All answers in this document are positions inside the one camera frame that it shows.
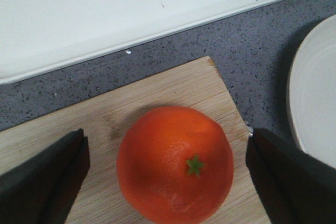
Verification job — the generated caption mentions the beige round plate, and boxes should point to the beige round plate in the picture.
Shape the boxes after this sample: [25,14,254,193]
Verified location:
[287,16,335,158]

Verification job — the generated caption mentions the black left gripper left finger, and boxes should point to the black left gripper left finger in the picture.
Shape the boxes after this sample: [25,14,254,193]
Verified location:
[1,129,90,223]

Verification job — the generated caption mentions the orange mandarin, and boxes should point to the orange mandarin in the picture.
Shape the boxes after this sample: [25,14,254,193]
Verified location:
[117,106,234,223]

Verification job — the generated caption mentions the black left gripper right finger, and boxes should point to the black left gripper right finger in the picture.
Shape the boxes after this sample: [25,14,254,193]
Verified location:
[246,129,335,223]

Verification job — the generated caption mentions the white bear-print tray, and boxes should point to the white bear-print tray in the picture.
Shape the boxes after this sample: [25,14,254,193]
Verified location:
[1,0,281,84]

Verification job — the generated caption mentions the wooden cutting board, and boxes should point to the wooden cutting board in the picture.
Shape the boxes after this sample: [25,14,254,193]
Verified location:
[1,57,269,223]

